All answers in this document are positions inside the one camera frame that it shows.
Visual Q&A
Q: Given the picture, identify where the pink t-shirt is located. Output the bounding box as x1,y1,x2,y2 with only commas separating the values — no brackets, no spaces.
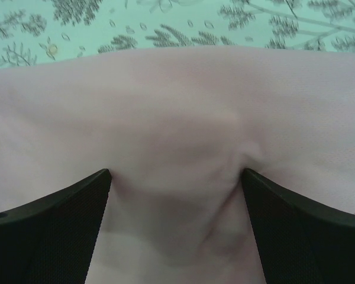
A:
0,46,355,283

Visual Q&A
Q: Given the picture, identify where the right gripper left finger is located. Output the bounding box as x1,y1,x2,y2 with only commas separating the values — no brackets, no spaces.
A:
0,169,111,284

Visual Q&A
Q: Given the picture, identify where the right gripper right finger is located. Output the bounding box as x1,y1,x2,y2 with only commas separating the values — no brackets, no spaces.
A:
241,169,355,284

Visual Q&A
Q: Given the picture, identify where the floral patterned table mat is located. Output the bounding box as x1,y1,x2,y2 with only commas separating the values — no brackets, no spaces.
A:
0,0,355,68

